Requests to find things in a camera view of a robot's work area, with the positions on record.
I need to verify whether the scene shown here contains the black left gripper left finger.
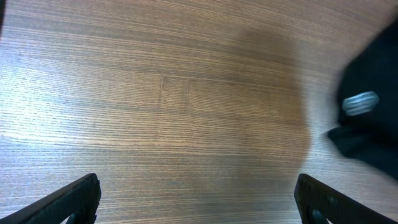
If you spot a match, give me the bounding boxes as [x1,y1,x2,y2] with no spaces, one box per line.
[1,173,101,224]

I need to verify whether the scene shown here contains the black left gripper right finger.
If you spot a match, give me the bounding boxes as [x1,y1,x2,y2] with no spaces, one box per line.
[294,174,397,224]

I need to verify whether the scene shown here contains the black polo shirt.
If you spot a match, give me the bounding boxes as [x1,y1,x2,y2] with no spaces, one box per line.
[328,20,397,179]

